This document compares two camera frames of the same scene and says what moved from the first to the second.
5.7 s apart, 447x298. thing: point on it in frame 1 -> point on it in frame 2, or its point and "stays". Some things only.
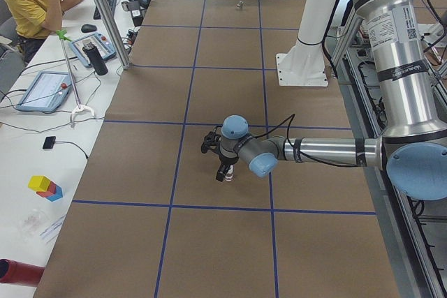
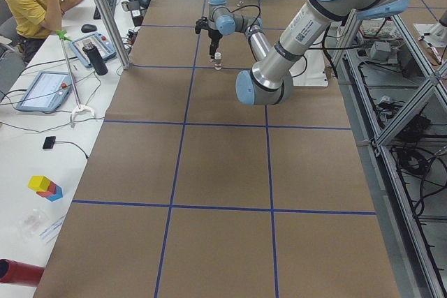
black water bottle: x=99 y=65 stays
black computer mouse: x=88 y=28 stays
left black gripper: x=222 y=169 -> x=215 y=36
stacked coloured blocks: x=45 y=188 stays
